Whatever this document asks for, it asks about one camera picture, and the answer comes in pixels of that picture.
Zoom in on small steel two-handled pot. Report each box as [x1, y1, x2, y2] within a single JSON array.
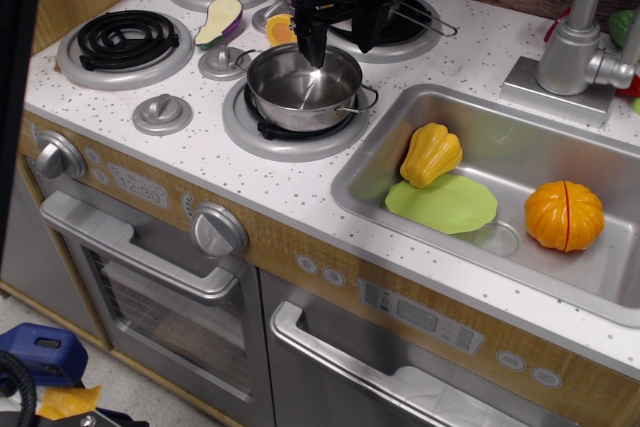
[[235, 43, 379, 132]]

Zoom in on small orange toy squash slice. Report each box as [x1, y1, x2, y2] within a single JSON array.
[[265, 14, 297, 47]]

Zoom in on grey stovetop knob back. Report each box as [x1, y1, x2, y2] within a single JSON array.
[[251, 0, 292, 34]]

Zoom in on grey stovetop knob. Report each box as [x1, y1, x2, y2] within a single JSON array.
[[132, 94, 193, 136], [251, 0, 292, 34], [198, 45, 251, 81]]

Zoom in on toy eggplant half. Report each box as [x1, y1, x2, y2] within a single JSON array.
[[194, 0, 243, 49]]

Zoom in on grey stovetop knob middle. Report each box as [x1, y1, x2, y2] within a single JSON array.
[[198, 45, 251, 81]]

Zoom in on yellow toy bell pepper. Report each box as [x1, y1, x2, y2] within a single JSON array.
[[400, 123, 463, 188]]

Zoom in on grey stovetop knob front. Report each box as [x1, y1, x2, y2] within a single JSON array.
[[132, 94, 193, 136]]

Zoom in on green toy plate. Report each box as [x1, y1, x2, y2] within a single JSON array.
[[384, 174, 498, 234]]

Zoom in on red toy item behind faucet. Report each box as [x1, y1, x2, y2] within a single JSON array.
[[543, 7, 572, 44]]

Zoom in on black left front burner coil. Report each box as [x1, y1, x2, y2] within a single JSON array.
[[77, 10, 180, 71]]

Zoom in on grey oven dial right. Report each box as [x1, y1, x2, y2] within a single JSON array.
[[191, 202, 249, 258]]

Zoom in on grey oven dial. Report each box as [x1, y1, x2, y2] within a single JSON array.
[[191, 202, 249, 258], [35, 130, 87, 179]]

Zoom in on silver toy faucet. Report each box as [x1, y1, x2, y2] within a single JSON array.
[[500, 0, 639, 127]]

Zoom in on silver toy sink basin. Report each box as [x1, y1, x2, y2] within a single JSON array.
[[331, 84, 639, 327]]

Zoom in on green toy vegetable behind faucet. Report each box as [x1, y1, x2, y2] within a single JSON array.
[[608, 10, 635, 48]]

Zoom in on orange toy pumpkin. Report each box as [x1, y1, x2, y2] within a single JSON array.
[[524, 181, 605, 252]]

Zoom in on grey oven dial left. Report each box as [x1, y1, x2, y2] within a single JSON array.
[[35, 130, 87, 179]]

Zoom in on blue device on floor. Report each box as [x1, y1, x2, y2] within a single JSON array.
[[1, 323, 88, 387]]

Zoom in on yellow cloth on floor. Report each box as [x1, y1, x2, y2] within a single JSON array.
[[36, 385, 102, 421]]

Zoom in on steel frying pan with handle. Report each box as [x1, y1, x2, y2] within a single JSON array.
[[319, 0, 459, 46]]

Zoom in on silver dishwasher door handle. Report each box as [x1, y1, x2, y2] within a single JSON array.
[[270, 301, 569, 427]]

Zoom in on silver oven door handle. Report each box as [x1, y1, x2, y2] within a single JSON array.
[[39, 190, 240, 306]]

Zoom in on black cable on floor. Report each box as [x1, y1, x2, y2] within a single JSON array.
[[0, 350, 37, 427]]

